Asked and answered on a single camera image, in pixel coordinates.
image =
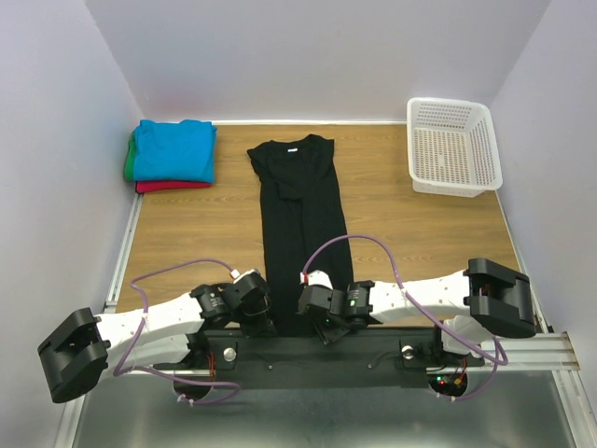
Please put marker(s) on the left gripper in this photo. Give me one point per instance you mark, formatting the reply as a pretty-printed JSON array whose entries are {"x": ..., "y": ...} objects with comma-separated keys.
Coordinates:
[{"x": 262, "y": 327}]

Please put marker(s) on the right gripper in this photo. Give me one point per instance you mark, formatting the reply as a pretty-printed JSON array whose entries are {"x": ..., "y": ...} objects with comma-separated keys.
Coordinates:
[{"x": 326, "y": 331}]

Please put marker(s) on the black t shirt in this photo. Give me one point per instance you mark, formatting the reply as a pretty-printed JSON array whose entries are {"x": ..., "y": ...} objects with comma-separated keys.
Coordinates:
[{"x": 300, "y": 210}]

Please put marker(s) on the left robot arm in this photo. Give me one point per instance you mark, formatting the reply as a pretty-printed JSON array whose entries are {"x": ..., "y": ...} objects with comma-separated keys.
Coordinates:
[{"x": 87, "y": 348}]

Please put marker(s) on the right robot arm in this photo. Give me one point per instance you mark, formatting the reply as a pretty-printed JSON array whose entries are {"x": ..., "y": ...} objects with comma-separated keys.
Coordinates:
[{"x": 468, "y": 307}]

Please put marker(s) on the red folded t shirt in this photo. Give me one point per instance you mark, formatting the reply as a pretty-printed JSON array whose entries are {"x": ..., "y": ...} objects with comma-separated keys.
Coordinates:
[{"x": 147, "y": 186}]

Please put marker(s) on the blue folded t shirt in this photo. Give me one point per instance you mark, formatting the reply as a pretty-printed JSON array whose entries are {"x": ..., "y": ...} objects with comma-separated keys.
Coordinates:
[{"x": 182, "y": 150}]

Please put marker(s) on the green folded t shirt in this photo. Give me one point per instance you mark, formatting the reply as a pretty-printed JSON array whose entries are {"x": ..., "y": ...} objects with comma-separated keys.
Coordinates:
[{"x": 128, "y": 170}]

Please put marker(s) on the white plastic basket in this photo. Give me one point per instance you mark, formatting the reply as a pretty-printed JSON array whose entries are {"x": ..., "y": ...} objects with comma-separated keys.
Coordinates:
[{"x": 452, "y": 148}]

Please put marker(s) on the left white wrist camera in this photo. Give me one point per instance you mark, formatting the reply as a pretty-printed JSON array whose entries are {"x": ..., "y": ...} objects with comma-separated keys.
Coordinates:
[{"x": 236, "y": 275}]

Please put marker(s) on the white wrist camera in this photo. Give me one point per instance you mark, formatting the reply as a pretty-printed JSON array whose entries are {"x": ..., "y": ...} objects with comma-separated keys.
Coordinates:
[
  {"x": 316, "y": 278},
  {"x": 236, "y": 275}
]

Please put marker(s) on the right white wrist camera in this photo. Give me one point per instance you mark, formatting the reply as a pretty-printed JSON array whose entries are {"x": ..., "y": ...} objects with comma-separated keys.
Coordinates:
[{"x": 316, "y": 278}]

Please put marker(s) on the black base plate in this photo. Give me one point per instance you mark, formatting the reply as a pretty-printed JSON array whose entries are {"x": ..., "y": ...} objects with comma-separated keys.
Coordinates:
[{"x": 368, "y": 358}]

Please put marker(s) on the aluminium frame rail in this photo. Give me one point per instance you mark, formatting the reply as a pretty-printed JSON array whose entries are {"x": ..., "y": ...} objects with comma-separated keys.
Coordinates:
[{"x": 544, "y": 352}]

